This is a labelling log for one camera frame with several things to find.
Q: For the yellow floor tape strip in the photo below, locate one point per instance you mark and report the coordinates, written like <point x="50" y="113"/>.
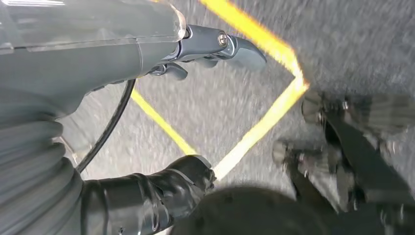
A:
<point x="162" y="123"/>
<point x="256" y="34"/>
<point x="262" y="126"/>

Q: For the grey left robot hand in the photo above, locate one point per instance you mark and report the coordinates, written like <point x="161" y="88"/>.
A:
<point x="97" y="61"/>

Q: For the black robot pelvis plate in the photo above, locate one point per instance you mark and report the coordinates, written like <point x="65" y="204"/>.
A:
<point x="373" y="220"/>

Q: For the ribbed grey left arm sleeve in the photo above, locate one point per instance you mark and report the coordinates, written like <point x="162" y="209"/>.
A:
<point x="32" y="175"/>

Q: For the black robot foot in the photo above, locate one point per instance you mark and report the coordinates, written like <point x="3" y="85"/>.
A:
<point x="285" y="152"/>
<point x="373" y="110"/>

